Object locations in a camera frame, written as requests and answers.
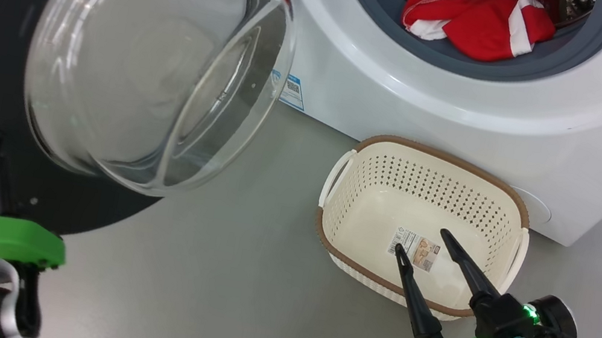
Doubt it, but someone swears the blue energy label sticker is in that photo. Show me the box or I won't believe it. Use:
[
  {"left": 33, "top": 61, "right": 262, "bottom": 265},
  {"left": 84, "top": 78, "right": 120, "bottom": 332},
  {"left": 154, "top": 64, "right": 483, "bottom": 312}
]
[{"left": 266, "top": 69, "right": 311, "bottom": 112}]

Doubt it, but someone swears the red white-striped garment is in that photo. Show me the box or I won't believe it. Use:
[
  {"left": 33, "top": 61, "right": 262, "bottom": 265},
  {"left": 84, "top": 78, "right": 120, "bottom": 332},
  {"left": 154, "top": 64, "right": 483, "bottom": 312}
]
[{"left": 398, "top": 0, "right": 561, "bottom": 73}]

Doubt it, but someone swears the paper product label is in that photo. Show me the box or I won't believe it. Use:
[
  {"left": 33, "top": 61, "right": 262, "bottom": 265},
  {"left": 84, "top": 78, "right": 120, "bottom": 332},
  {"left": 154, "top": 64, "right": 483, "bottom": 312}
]
[{"left": 385, "top": 225, "right": 442, "bottom": 273}]

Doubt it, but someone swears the white front-load washing machine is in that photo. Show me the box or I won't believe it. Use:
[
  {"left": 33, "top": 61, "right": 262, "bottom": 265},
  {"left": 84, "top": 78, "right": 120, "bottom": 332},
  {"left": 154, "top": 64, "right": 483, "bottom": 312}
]
[{"left": 248, "top": 0, "right": 602, "bottom": 252}]

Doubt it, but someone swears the cream basket with brown rim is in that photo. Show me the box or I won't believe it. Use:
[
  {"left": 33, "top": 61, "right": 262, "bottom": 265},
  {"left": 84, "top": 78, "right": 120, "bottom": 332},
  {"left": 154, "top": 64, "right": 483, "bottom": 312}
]
[{"left": 302, "top": 125, "right": 543, "bottom": 333}]

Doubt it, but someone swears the round white filter cover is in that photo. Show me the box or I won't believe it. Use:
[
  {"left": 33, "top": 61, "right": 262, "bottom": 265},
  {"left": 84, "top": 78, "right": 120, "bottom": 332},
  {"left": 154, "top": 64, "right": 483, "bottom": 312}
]
[{"left": 504, "top": 186, "right": 556, "bottom": 226}]

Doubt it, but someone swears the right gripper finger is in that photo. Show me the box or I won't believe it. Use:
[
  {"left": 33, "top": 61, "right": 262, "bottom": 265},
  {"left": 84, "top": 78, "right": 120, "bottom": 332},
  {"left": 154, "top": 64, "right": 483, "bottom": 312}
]
[
  {"left": 381, "top": 243, "right": 455, "bottom": 338},
  {"left": 429, "top": 228, "right": 510, "bottom": 313}
]

